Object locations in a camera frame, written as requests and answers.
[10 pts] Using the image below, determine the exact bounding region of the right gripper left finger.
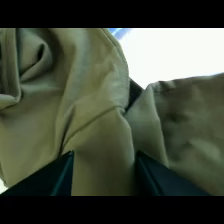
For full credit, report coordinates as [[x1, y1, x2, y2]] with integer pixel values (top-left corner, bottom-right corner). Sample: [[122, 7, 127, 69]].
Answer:
[[0, 150, 75, 197]]

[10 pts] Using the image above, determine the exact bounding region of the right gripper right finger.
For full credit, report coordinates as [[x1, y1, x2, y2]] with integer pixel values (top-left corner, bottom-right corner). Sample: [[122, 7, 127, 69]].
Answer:
[[134, 150, 210, 197]]

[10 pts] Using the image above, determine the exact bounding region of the khaki shirt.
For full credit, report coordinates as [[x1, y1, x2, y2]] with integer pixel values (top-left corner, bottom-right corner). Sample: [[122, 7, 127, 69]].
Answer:
[[0, 27, 224, 197]]

